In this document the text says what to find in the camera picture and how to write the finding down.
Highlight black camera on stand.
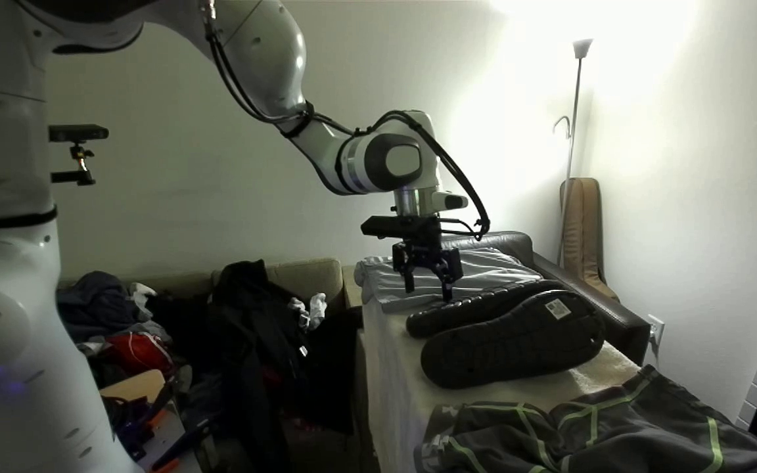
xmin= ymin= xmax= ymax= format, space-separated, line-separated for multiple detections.
xmin=48 ymin=120 xmax=110 ymax=144

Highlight black slipper with white label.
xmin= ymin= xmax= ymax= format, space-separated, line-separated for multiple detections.
xmin=418 ymin=286 xmax=611 ymax=391

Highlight blue clothing pile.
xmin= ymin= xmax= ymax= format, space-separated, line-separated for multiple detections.
xmin=56 ymin=267 xmax=150 ymax=341

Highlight small white cloth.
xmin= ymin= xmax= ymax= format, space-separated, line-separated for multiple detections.
xmin=127 ymin=279 xmax=161 ymax=323

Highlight dark shorts with green lines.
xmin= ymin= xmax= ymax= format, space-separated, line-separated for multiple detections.
xmin=414 ymin=363 xmax=757 ymax=473

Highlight tan box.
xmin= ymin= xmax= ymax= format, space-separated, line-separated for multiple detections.
xmin=98 ymin=365 xmax=175 ymax=412

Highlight beige sofa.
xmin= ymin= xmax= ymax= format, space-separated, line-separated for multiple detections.
xmin=59 ymin=256 xmax=366 ymax=473

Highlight red item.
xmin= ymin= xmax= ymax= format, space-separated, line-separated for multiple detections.
xmin=102 ymin=325 xmax=176 ymax=380

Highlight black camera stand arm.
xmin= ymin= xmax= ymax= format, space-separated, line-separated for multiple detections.
xmin=48 ymin=141 xmax=100 ymax=189

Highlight white table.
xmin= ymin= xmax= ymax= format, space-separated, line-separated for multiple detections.
xmin=357 ymin=294 xmax=646 ymax=473

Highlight floor lamp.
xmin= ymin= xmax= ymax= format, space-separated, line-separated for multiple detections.
xmin=552 ymin=36 xmax=598 ymax=266

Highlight slim black slipper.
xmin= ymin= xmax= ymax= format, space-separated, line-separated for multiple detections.
xmin=405 ymin=279 xmax=569 ymax=341

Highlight white crumpled cloth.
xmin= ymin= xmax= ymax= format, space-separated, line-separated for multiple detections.
xmin=286 ymin=290 xmax=331 ymax=334

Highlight grey cloth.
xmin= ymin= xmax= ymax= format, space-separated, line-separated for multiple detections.
xmin=352 ymin=245 xmax=546 ymax=316

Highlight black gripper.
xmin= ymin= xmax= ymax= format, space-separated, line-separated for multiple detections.
xmin=390 ymin=233 xmax=465 ymax=308

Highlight white wall outlet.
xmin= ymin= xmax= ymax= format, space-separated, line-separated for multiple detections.
xmin=644 ymin=310 xmax=671 ymax=358

